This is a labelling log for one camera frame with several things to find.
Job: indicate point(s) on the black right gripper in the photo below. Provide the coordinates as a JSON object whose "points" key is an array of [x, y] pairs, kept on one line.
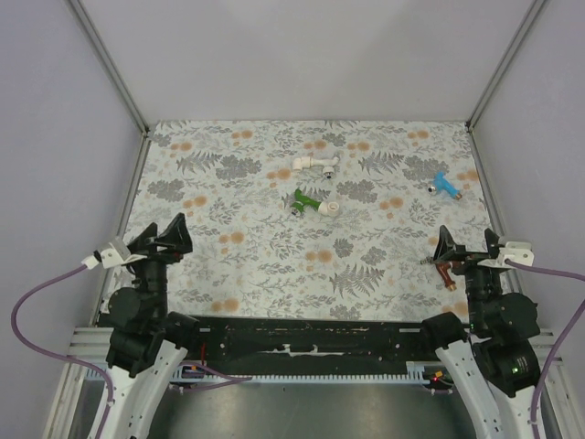
{"points": [[445, 244]]}

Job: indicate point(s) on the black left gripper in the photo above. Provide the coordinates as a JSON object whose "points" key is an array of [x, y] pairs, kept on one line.
{"points": [[175, 236]]}

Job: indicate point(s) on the white PVC elbow fitting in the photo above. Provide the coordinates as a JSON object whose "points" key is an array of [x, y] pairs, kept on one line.
{"points": [[329, 208]]}

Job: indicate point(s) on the green faucet chrome knob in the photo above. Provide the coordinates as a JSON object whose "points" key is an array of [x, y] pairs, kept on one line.
{"points": [[301, 202]]}

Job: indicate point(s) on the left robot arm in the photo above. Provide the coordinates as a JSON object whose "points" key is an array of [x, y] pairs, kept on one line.
{"points": [[148, 342]]}

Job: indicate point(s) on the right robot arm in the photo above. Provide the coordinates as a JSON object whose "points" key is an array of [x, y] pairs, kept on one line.
{"points": [[488, 358]]}

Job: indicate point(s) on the white faucet with elbow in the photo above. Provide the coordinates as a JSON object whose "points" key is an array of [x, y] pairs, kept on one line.
{"points": [[306, 162]]}

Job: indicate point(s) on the brown faucet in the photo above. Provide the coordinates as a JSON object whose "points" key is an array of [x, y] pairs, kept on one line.
{"points": [[443, 269]]}

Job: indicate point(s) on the blue faucet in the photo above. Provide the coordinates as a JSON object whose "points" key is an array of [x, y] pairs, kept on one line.
{"points": [[441, 184]]}

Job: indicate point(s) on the floral patterned table mat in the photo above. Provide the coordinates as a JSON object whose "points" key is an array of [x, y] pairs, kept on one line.
{"points": [[252, 257]]}

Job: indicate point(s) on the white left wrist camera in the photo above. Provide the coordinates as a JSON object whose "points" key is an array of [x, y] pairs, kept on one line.
{"points": [[113, 253]]}

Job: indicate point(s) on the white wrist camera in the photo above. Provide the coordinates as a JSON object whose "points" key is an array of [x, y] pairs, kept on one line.
{"points": [[515, 251], [113, 253]]}

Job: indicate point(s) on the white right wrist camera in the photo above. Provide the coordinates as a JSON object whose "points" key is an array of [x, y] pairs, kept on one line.
{"points": [[515, 251]]}

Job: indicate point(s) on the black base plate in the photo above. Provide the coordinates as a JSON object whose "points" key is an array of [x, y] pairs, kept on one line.
{"points": [[264, 346]]}

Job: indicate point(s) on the aluminium left corner post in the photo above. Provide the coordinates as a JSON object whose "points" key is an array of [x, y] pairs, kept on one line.
{"points": [[107, 62]]}

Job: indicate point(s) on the aluminium corner post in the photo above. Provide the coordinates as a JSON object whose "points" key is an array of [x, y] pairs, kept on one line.
{"points": [[107, 62], [530, 18]]}

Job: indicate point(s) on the aluminium right corner post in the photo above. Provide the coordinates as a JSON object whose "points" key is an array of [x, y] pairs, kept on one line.
{"points": [[530, 18]]}

